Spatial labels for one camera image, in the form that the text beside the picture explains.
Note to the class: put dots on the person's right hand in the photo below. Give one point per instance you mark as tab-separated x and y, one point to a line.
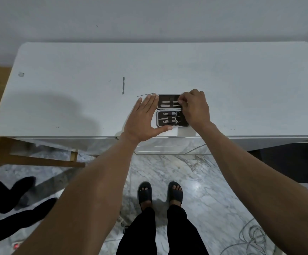
196	108

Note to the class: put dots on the person's left hand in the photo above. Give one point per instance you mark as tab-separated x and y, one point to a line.
139	122

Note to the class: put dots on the person's left little finger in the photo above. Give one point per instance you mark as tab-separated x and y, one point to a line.
139	108

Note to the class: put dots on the person's left thumb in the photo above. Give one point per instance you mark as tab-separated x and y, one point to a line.
164	129

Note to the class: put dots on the person's right fingers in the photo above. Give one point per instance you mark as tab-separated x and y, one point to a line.
185	101

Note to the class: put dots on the person's left middle finger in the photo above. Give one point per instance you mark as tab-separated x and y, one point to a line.
149	104

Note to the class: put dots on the black manicure kit case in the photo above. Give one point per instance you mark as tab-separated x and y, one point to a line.
169	124

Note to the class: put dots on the silver manicure tool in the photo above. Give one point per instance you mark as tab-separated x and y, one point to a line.
169	104

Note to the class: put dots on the person's right forearm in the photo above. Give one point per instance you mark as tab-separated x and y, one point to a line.
254	183

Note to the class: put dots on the person's left forearm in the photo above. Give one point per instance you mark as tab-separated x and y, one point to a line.
90	188

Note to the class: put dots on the thin metal pick tool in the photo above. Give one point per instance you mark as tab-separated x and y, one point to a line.
146	95

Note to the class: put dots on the small silver scissors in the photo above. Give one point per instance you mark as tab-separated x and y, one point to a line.
169	120

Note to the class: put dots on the silver nail clipper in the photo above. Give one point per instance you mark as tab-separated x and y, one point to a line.
169	113

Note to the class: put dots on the grey cuticle pusher tool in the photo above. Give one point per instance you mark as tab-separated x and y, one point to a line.
123	84

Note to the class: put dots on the white table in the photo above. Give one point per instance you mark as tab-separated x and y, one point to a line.
223	84

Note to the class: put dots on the black right sandal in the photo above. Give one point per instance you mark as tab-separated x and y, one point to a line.
175	193

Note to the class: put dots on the black sandal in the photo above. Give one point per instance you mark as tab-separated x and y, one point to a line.
145	195
175	193

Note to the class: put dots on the black left sandal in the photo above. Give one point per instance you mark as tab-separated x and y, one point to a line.
145	195

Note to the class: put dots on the white power strip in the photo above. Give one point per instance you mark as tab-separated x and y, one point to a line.
121	221

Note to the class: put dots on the black trousers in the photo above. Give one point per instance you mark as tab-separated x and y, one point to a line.
143	236

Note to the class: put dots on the dark cabinet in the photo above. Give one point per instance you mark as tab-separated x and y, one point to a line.
289	161

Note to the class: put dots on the power strip with red light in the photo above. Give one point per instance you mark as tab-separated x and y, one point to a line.
15	246

